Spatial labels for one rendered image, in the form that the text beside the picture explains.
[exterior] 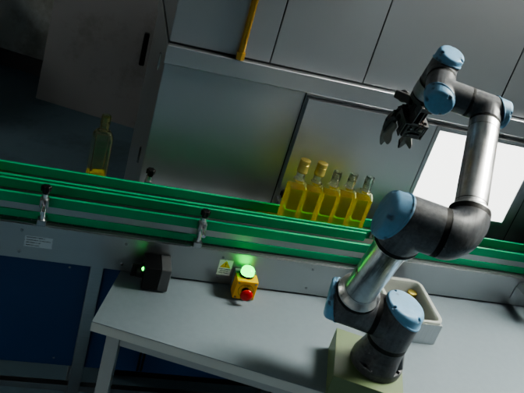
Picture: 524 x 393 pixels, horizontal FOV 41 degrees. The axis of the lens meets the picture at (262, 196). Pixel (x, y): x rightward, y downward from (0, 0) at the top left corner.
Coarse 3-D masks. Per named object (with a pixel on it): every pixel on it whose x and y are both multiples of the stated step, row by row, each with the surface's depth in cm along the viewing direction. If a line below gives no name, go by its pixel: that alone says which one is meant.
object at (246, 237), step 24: (0, 192) 196; (24, 216) 201; (48, 216) 202; (72, 216) 204; (96, 216) 205; (120, 216) 206; (144, 216) 207; (168, 216) 208; (192, 240) 214; (216, 240) 216; (240, 240) 217; (264, 240) 219; (288, 240) 220; (312, 240) 221; (336, 240) 223
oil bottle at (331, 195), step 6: (324, 186) 228; (330, 186) 227; (324, 192) 227; (330, 192) 226; (336, 192) 226; (324, 198) 227; (330, 198) 227; (336, 198) 227; (324, 204) 228; (330, 204) 228; (336, 204) 229; (318, 210) 230; (324, 210) 229; (330, 210) 229; (318, 216) 230; (324, 216) 230; (330, 216) 231; (330, 222) 232
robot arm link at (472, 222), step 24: (480, 96) 172; (480, 120) 169; (504, 120) 172; (480, 144) 165; (480, 168) 161; (456, 192) 162; (480, 192) 158; (456, 216) 152; (480, 216) 154; (456, 240) 150; (480, 240) 154
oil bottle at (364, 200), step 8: (360, 192) 230; (368, 192) 230; (360, 200) 230; (368, 200) 230; (352, 208) 232; (360, 208) 231; (368, 208) 232; (352, 216) 233; (360, 216) 233; (352, 224) 234; (360, 224) 235
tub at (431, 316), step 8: (392, 280) 237; (400, 280) 237; (408, 280) 238; (384, 288) 237; (392, 288) 238; (400, 288) 239; (408, 288) 239; (416, 288) 239; (416, 296) 238; (424, 296) 234; (424, 304) 232; (432, 304) 229; (424, 312) 231; (432, 312) 227; (424, 320) 219; (432, 320) 221; (440, 320) 222
